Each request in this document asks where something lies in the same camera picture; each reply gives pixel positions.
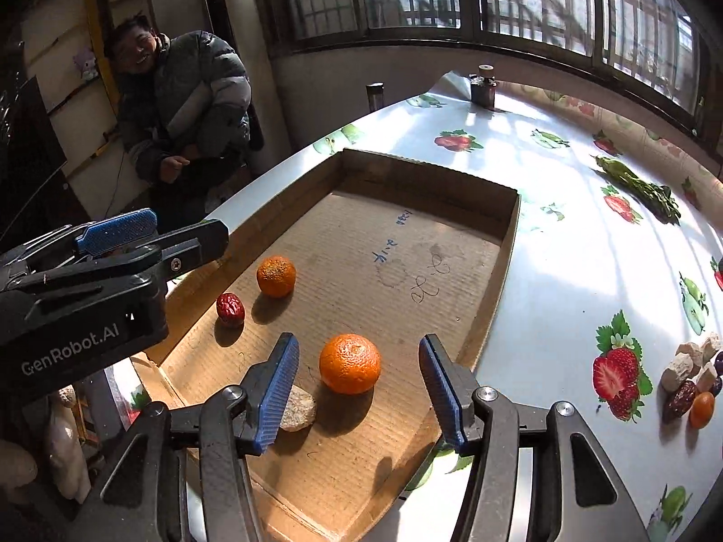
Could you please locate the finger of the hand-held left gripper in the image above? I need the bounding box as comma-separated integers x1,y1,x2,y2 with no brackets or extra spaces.
11,218,230,294
0,208,160,275

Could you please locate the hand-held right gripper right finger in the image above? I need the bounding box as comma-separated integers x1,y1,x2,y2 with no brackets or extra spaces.
418,333,650,542

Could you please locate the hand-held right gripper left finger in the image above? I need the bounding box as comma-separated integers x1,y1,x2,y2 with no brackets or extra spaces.
68,332,300,542

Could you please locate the large orange mandarin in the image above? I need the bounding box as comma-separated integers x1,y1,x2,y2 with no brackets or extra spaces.
319,333,383,396

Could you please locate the small orange mandarin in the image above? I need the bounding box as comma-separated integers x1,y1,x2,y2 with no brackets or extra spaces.
256,256,297,299

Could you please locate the shallow cardboard box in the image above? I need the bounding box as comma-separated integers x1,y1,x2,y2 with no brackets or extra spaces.
132,147,521,542

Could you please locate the person's left forearm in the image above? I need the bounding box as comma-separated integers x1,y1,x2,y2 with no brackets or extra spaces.
0,439,39,489

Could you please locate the dark flat screen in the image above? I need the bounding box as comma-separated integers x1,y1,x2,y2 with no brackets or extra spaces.
0,76,69,238

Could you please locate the plush toy figure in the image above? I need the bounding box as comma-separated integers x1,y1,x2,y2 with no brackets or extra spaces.
72,48,99,81

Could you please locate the fruit print tablecloth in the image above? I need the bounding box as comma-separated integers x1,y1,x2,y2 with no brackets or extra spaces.
107,70,723,542

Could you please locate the white tower air conditioner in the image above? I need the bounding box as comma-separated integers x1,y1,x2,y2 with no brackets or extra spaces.
193,0,291,178

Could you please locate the green leafy vegetable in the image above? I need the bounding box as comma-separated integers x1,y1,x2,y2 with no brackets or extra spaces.
593,155,682,225

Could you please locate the dark glass jar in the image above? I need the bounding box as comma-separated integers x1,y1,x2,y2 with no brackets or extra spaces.
470,65,498,109

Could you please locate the white wall cabinet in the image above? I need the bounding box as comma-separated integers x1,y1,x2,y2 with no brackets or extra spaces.
19,0,148,204

